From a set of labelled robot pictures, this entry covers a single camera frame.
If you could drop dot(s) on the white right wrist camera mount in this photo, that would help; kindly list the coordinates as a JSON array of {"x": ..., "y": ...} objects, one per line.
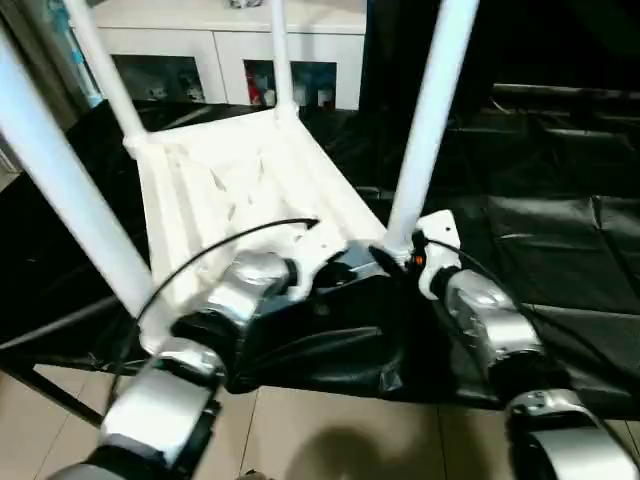
[{"x": 438, "y": 245}]

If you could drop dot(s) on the black table mat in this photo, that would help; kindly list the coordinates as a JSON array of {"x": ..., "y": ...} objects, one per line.
[{"x": 540, "y": 230}]

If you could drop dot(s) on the white plastic table leg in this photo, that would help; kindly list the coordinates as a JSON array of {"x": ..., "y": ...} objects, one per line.
[
  {"x": 105, "y": 70},
  {"x": 430, "y": 120},
  {"x": 70, "y": 170},
  {"x": 282, "y": 55}
]

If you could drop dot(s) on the white plastic table top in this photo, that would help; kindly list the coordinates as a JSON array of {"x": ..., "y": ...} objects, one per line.
[{"x": 240, "y": 190}]

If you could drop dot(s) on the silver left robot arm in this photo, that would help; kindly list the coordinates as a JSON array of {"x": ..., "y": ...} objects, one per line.
[{"x": 230, "y": 300}]

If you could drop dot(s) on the white glass-door cabinet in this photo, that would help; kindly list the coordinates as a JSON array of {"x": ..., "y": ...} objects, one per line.
[{"x": 220, "y": 40}]

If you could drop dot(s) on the grey curtain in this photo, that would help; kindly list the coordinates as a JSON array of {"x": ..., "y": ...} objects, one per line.
[{"x": 30, "y": 50}]

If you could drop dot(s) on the teal plastic object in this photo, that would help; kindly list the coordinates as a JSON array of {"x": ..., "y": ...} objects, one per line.
[{"x": 80, "y": 50}]

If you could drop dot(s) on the small grey crumpled object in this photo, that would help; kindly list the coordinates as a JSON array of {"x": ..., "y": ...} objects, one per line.
[{"x": 243, "y": 3}]

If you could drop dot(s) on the black metal table frame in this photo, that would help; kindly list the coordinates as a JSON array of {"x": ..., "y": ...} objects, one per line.
[{"x": 50, "y": 385}]

